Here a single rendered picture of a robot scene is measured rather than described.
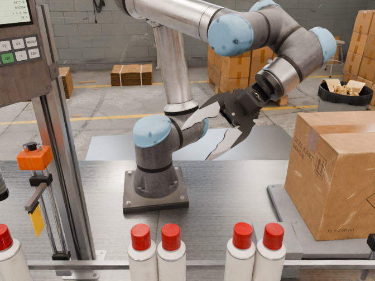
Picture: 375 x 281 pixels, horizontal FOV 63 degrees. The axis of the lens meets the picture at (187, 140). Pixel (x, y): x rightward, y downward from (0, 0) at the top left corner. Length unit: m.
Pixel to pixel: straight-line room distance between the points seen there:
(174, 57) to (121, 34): 4.99
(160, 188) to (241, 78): 3.08
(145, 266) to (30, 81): 0.37
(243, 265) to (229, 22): 0.43
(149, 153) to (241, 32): 0.47
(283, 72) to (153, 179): 0.52
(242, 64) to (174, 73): 2.96
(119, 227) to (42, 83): 0.51
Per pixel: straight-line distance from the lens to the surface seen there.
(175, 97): 0.97
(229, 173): 1.15
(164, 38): 0.96
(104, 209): 1.02
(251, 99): 0.55
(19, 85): 0.56
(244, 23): 0.61
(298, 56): 0.68
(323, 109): 3.03
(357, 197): 0.87
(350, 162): 0.80
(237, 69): 3.89
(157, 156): 0.92
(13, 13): 0.55
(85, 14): 5.95
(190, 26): 0.68
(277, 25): 0.70
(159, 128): 0.90
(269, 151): 1.33
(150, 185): 0.97
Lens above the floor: 1.46
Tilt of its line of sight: 27 degrees down
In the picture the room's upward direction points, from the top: straight up
